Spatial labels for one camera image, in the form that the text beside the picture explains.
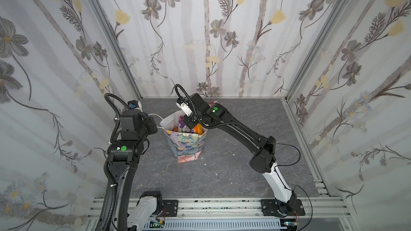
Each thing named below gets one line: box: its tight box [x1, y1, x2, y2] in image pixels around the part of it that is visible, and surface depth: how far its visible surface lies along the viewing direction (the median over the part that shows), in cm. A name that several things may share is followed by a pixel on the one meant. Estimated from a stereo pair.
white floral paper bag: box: [160, 110, 208, 164], surface depth 78 cm
